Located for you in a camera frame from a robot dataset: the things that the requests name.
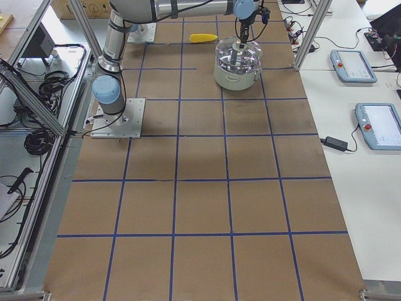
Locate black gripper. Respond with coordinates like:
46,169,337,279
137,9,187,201
237,8,270,43

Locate glass pot lid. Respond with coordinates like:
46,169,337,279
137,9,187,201
216,37,263,75

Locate yellow corn cob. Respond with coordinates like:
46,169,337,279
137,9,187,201
189,33,218,43

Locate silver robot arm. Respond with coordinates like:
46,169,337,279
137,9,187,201
93,1,270,137

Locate pale green cooking pot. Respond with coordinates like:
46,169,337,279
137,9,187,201
214,60,261,91

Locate upper teach pendant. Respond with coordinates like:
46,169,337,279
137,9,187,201
330,50,377,83

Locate teach pendant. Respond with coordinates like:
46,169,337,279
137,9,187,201
355,103,400,151
330,50,377,83

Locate black power adapter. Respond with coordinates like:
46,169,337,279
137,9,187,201
320,136,348,152

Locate lower teach pendant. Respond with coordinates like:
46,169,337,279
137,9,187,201
355,103,400,151

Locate cardboard box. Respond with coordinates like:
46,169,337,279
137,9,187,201
51,0,112,19

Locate aluminium frame post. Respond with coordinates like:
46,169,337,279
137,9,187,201
293,0,332,71

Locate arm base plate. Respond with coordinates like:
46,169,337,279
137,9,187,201
90,98,145,139
127,23,157,44

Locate coiled black cable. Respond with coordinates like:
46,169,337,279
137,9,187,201
24,130,51,157

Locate aluminium frame rail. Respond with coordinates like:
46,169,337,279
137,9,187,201
1,59,66,136

